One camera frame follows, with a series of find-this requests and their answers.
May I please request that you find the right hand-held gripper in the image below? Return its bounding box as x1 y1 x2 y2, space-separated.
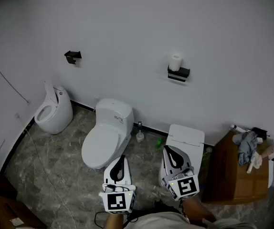
163 145 200 201

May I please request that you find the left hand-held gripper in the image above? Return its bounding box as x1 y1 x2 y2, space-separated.
101 155 137 215

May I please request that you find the white toilet paper roll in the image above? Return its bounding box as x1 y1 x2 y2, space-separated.
168 53 183 72

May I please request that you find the person's left forearm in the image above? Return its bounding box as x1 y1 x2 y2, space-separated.
103 213 125 229

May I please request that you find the person's right forearm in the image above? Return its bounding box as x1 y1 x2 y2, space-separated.
181 196 218 224

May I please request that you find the white toilet with flat tank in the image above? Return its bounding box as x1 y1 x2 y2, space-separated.
158 124 205 188

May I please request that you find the white toilet with round tank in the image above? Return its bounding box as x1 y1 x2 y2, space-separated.
81 98 135 169

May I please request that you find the white egg-shaped toilet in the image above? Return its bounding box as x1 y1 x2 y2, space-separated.
33 81 74 135

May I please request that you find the brown cardboard box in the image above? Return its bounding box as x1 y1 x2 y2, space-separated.
201 130 270 205

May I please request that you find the person's grey clothing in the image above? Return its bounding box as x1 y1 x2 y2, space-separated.
127 211 257 229

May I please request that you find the grey crumpled cloth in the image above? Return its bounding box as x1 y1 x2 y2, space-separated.
232 131 259 167

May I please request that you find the clear white bottle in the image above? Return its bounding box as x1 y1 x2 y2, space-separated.
230 124 248 133

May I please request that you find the cream rolled cloth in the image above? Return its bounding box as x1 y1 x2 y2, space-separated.
246 151 263 174

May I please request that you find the dark brown box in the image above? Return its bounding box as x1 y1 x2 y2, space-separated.
0 167 47 229

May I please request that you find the black cable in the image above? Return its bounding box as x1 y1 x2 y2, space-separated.
94 210 138 229

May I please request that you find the yellow floor cable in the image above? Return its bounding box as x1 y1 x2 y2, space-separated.
24 125 78 229

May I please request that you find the black wall paper holder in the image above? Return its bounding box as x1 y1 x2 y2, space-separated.
64 50 82 65

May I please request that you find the grey wall cable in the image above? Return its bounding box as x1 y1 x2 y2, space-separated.
0 46 31 104

